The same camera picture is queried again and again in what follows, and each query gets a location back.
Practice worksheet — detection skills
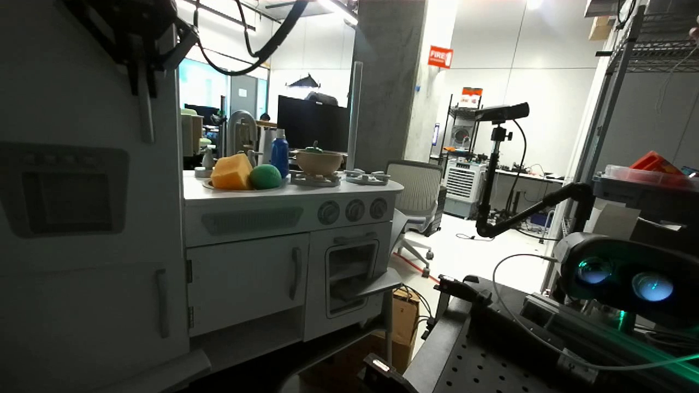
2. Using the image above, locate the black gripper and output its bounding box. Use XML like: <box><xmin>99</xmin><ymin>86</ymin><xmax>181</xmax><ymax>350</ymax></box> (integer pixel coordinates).
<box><xmin>60</xmin><ymin>0</ymin><xmax>196</xmax><ymax>95</ymax></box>

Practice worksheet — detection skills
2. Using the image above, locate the white cabinet door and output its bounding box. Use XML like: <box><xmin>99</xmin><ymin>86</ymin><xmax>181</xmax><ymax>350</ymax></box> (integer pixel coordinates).
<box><xmin>188</xmin><ymin>235</ymin><xmax>307</xmax><ymax>337</ymax></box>
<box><xmin>0</xmin><ymin>0</ymin><xmax>183</xmax><ymax>283</ymax></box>

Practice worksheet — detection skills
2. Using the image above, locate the yellow sponge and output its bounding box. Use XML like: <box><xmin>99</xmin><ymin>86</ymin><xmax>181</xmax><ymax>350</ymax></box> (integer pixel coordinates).
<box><xmin>210</xmin><ymin>153</ymin><xmax>250</xmax><ymax>189</ymax></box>

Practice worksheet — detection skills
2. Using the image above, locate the green plush pear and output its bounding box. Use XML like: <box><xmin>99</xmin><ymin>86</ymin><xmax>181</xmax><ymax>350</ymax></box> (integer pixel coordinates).
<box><xmin>248</xmin><ymin>164</ymin><xmax>282</xmax><ymax>189</ymax></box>

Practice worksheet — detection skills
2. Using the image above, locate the grey toy faucet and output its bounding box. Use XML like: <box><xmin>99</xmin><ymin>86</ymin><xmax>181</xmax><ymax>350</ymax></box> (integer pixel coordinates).
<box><xmin>219</xmin><ymin>111</ymin><xmax>257</xmax><ymax>160</ymax></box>

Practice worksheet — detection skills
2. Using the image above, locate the blue soap bottle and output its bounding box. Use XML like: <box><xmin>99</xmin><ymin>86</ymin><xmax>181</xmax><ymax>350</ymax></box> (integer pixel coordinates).
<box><xmin>270</xmin><ymin>129</ymin><xmax>288</xmax><ymax>180</ymax></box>

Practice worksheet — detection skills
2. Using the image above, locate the beige toy bowl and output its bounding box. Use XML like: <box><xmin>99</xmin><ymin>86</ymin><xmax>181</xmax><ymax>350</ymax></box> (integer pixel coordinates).
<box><xmin>293</xmin><ymin>146</ymin><xmax>344</xmax><ymax>174</ymax></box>

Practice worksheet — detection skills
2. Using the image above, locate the grey stove burner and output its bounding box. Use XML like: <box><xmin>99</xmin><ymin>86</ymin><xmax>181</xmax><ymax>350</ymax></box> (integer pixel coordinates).
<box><xmin>290</xmin><ymin>171</ymin><xmax>340</xmax><ymax>187</ymax></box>
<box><xmin>344</xmin><ymin>169</ymin><xmax>389</xmax><ymax>186</ymax></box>

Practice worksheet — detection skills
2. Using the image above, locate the white toy kitchen set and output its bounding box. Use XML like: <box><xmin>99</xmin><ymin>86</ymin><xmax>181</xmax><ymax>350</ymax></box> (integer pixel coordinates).
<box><xmin>0</xmin><ymin>0</ymin><xmax>406</xmax><ymax>393</ymax></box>

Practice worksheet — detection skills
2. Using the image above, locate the toy oven door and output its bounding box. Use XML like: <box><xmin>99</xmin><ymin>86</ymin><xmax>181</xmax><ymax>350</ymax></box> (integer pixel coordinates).
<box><xmin>323</xmin><ymin>235</ymin><xmax>399</xmax><ymax>315</ymax></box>

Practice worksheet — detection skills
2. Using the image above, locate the grey office chair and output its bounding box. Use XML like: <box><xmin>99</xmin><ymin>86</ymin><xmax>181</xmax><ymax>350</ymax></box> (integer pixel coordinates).
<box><xmin>387</xmin><ymin>160</ymin><xmax>443</xmax><ymax>277</ymax></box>

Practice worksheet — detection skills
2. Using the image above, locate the cardboard box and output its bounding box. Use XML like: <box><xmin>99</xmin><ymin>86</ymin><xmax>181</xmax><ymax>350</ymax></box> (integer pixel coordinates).
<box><xmin>390</xmin><ymin>289</ymin><xmax>420</xmax><ymax>372</ymax></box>

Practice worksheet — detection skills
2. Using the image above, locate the black perforated table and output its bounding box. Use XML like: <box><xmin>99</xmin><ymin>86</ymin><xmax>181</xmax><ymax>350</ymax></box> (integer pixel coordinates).
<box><xmin>363</xmin><ymin>273</ymin><xmax>699</xmax><ymax>393</ymax></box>

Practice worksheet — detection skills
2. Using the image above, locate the red plastic box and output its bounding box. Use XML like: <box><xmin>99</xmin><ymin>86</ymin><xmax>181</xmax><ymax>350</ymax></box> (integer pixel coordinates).
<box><xmin>634</xmin><ymin>150</ymin><xmax>680</xmax><ymax>174</ymax></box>

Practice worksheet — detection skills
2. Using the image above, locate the black camera on stand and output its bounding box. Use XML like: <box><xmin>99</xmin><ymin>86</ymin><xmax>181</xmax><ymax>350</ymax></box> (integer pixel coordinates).
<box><xmin>470</xmin><ymin>100</ymin><xmax>597</xmax><ymax>241</ymax></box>

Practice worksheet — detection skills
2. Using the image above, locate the black stereo camera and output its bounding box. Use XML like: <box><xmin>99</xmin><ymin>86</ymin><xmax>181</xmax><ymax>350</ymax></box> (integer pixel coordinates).
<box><xmin>555</xmin><ymin>234</ymin><xmax>699</xmax><ymax>325</ymax></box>

